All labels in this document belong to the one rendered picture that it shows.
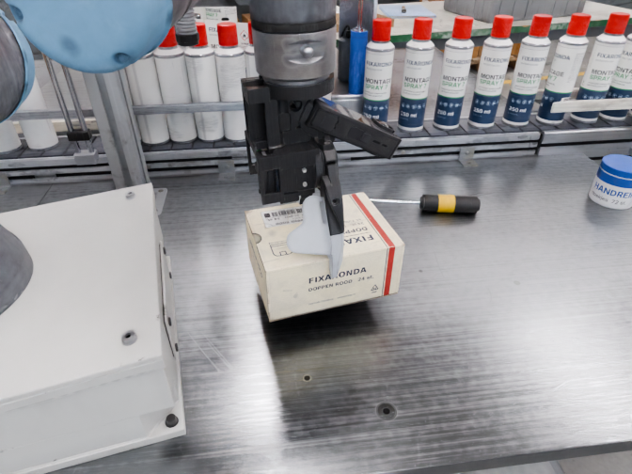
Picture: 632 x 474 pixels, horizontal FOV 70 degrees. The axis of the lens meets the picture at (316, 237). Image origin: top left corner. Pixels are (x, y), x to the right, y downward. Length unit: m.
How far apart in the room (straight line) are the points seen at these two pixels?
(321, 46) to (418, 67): 0.50
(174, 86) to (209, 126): 0.09
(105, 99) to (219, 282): 0.32
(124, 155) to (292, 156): 0.40
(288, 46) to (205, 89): 0.47
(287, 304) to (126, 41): 0.33
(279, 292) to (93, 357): 0.19
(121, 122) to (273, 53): 0.39
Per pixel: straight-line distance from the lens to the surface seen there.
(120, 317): 0.44
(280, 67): 0.42
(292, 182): 0.46
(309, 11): 0.41
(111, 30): 0.28
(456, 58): 0.93
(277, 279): 0.49
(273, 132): 0.45
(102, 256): 0.52
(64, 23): 0.29
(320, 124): 0.45
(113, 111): 0.75
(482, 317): 0.61
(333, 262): 0.48
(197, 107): 0.86
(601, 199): 0.91
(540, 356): 0.59
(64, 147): 0.99
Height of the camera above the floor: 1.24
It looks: 36 degrees down
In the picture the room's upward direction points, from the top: straight up
